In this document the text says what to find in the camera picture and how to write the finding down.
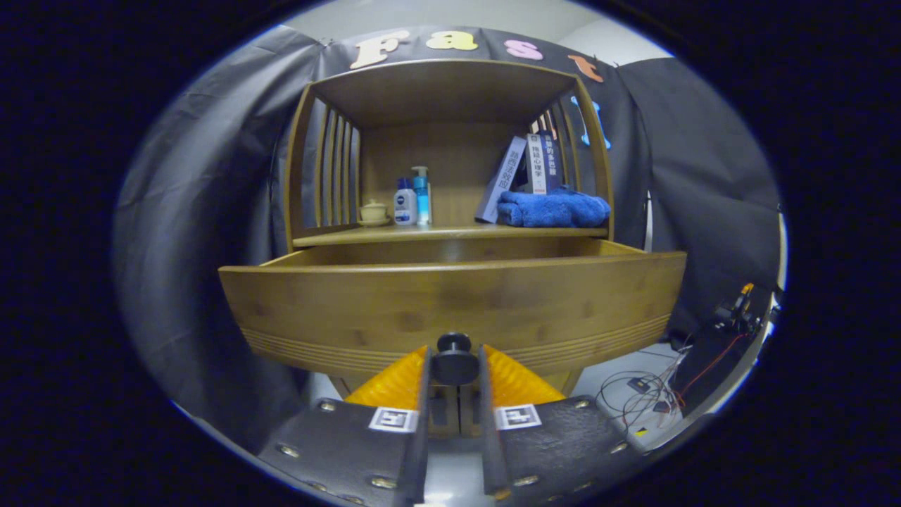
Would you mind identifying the wooden drawer with black knob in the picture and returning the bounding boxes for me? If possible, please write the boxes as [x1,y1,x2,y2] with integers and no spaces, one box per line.
[218,237,687,387]

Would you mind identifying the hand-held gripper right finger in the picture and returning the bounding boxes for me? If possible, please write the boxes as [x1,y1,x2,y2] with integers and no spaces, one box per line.
[479,344,652,504]

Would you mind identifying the white spine book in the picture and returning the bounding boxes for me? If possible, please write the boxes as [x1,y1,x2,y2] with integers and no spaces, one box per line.
[527,134,548,195]

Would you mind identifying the wooden cabinet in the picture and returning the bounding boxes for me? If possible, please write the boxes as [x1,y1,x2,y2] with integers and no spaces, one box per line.
[283,58,615,437]

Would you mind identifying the beige lidded teacup with saucer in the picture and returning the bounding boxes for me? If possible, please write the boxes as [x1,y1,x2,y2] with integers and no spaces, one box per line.
[357,199,391,227]

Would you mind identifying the grey leaning book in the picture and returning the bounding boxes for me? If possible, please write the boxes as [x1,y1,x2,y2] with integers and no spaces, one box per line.
[475,136,529,224]

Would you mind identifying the blue pump bottle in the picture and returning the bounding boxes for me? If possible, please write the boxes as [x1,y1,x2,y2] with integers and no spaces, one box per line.
[411,166,433,226]

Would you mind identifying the blue folded towel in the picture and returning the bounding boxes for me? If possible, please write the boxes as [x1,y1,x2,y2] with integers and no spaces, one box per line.
[496,188,612,228]

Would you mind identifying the wooden countertop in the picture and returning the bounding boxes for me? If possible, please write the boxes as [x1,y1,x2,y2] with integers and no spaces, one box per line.
[292,222,610,247]

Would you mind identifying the tangled floor cables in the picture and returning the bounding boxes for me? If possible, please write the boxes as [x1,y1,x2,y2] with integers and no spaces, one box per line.
[595,345,687,434]

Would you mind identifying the black equipment with orange part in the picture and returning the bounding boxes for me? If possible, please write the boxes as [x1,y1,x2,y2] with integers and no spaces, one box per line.
[669,283,775,416]

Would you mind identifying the white lotion bottle blue cap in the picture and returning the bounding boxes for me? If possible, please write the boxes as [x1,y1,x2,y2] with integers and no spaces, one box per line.
[393,177,418,227]

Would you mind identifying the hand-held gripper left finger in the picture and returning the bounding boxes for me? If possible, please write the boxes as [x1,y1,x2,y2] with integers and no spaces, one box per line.
[257,345,431,507]

